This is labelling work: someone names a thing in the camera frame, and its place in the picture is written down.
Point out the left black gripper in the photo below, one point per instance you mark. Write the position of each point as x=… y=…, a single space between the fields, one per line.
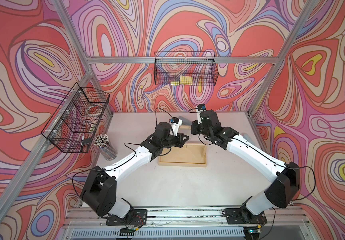
x=180 y=142

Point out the yellow block in basket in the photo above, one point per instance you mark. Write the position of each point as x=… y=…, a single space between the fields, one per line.
x=182 y=81

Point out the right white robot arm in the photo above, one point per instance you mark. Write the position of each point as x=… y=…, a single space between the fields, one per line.
x=284 y=178

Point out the black wire basket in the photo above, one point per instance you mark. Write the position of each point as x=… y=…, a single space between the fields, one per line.
x=170 y=65
x=72 y=128

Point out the black wire basket left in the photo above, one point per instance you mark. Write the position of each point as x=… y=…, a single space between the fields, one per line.
x=72 y=128

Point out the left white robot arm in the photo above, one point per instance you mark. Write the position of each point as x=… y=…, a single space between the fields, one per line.
x=100 y=189

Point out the aluminium rail base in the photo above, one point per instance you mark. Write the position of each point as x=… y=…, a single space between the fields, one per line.
x=185 y=223

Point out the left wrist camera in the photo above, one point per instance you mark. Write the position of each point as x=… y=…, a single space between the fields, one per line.
x=175 y=125

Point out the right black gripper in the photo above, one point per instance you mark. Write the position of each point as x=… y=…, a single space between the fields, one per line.
x=194 y=125

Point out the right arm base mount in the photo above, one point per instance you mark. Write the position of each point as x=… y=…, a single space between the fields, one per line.
x=241 y=215

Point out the wooden jewelry display stand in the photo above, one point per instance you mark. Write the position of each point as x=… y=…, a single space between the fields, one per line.
x=192 y=154

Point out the black wire basket back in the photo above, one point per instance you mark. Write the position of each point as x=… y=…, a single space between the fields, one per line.
x=170 y=65

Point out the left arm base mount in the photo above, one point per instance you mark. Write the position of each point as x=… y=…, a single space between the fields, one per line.
x=130 y=216

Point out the cup of pencils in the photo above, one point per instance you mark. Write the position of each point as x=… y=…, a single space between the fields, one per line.
x=103 y=143

